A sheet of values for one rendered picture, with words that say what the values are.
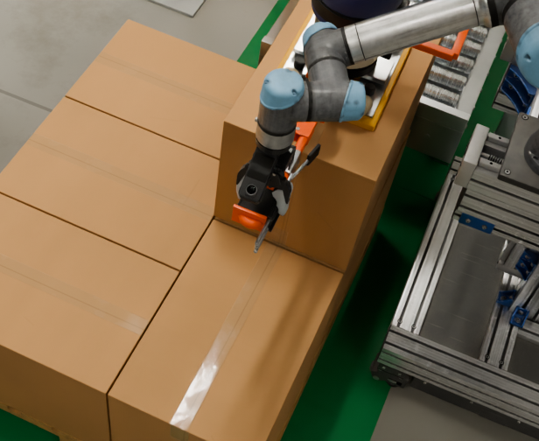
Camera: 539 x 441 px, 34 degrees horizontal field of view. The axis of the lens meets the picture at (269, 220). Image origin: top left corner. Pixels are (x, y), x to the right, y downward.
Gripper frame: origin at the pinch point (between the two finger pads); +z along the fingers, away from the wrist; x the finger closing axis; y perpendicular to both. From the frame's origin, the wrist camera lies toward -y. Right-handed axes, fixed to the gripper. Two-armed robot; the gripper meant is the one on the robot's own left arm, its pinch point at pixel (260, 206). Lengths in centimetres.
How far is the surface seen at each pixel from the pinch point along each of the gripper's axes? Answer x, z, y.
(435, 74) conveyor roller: -20, 54, 116
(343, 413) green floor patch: -33, 108, 17
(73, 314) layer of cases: 40, 54, -14
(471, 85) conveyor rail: -32, 49, 111
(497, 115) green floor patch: -47, 108, 166
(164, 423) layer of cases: 7, 55, -30
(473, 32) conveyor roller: -27, 54, 143
